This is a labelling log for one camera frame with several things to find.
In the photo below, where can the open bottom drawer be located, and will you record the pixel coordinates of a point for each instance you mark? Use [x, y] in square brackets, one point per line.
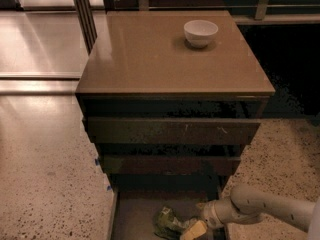
[135, 210]

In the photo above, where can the top drawer front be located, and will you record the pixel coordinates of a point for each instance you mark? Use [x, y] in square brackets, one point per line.
[193, 131]

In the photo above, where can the brown drawer cabinet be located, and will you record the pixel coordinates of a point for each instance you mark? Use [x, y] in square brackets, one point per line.
[141, 66]

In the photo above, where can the white ceramic bowl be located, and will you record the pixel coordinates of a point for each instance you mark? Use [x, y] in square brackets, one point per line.
[200, 33]

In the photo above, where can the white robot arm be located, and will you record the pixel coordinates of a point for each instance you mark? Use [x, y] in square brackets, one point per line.
[245, 204]

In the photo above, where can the green rice chip bag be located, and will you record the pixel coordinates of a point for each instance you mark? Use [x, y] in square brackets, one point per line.
[168, 226]

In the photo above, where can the middle drawer front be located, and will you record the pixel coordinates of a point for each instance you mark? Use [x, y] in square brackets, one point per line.
[169, 165]

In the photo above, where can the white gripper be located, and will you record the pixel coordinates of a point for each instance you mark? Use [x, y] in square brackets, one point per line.
[210, 214]

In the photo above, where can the blue tape piece upper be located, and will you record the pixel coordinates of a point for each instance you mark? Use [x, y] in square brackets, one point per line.
[97, 163]

